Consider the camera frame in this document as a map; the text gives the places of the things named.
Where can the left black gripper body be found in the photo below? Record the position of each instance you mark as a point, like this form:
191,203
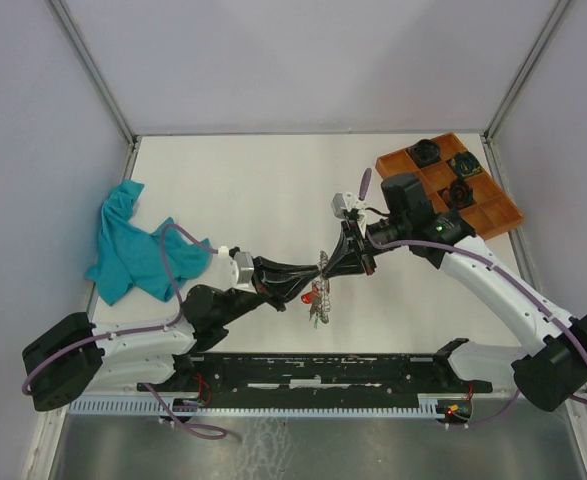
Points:
265,286

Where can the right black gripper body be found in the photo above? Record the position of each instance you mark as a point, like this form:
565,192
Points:
363,255

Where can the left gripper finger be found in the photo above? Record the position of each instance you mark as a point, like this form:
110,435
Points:
285,287
278,268

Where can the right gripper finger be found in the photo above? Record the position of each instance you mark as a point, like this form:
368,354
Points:
343,270
342,253

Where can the silver keyring with keys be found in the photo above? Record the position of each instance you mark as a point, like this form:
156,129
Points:
320,308

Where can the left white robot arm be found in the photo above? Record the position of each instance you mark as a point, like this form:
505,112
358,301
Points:
77,355

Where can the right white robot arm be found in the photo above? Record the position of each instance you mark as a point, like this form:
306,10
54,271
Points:
549,365

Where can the black round part top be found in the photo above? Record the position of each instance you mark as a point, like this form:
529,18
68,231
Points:
425,153

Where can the black round part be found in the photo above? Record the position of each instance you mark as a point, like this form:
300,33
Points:
425,153
458,195

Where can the black round part lower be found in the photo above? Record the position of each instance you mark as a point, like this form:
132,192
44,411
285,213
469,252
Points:
458,195

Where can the orange compartment tray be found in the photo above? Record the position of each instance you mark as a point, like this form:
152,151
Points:
453,178

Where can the green yellow round part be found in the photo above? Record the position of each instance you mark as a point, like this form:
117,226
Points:
465,164

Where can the teal cloth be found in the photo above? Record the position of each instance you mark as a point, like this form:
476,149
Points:
128,257

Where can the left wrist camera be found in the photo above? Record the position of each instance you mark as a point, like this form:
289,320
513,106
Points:
241,267

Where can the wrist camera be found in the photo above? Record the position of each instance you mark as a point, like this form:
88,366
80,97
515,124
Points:
348,206
241,267

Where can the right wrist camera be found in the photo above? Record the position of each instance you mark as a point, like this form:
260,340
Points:
348,206

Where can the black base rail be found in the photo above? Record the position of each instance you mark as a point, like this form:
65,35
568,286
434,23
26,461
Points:
318,380

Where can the white slotted cable duct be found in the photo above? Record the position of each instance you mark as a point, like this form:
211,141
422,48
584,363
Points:
147,406

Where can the right aluminium frame post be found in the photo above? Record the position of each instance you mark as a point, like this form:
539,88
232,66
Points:
533,57

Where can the aluminium frame post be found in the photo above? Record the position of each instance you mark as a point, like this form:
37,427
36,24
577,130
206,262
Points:
70,28
533,57

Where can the left aluminium frame post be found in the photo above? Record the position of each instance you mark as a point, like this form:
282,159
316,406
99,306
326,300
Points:
70,28

